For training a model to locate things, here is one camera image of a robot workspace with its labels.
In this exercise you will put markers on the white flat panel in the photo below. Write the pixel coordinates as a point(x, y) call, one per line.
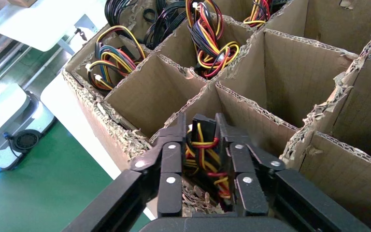
point(44, 22)

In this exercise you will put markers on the brown cardboard box with dividers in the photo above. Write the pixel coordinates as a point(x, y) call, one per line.
point(300, 80)

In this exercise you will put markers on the black round wheel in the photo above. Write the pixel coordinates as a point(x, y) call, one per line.
point(27, 141)

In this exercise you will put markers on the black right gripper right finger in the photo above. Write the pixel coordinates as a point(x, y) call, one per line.
point(249, 166)

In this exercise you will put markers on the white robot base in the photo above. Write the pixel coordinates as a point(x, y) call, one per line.
point(0, 109)

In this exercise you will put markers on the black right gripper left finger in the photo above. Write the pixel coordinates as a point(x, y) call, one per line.
point(169, 166)

